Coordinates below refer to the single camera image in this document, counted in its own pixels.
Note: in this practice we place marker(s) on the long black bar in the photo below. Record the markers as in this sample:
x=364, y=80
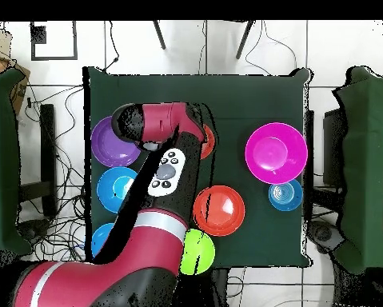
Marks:
x=48, y=144

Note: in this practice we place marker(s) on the dark green tablecloth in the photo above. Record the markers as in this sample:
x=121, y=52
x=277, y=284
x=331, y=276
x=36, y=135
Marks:
x=258, y=102

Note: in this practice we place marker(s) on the large pink bowl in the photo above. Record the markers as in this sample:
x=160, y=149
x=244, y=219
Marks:
x=276, y=153

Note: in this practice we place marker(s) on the small blue bowl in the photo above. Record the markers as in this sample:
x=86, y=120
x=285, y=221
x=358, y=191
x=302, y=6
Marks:
x=285, y=195

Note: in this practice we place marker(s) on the green bowl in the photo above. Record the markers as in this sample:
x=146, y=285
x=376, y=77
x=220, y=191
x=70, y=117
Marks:
x=200, y=252

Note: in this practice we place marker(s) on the black tripod leg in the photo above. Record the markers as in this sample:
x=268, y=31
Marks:
x=244, y=40
x=159, y=35

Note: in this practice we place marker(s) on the black stand with knob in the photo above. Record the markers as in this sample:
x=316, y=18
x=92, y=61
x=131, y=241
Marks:
x=34, y=230

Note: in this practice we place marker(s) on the small orange bowl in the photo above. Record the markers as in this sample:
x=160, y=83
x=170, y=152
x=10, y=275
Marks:
x=208, y=144

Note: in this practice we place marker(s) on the black box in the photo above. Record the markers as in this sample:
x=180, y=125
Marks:
x=333, y=147

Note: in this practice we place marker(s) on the large orange-red bowl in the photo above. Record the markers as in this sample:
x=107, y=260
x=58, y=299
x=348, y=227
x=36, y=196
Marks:
x=223, y=211

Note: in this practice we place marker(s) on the purple bowl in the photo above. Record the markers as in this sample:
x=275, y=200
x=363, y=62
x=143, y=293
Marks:
x=104, y=147

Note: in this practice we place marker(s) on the large blue bowl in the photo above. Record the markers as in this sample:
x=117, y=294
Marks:
x=111, y=190
x=100, y=238

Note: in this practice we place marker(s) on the green covered side table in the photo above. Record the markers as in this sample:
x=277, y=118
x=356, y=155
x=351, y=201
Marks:
x=2, y=160
x=367, y=160

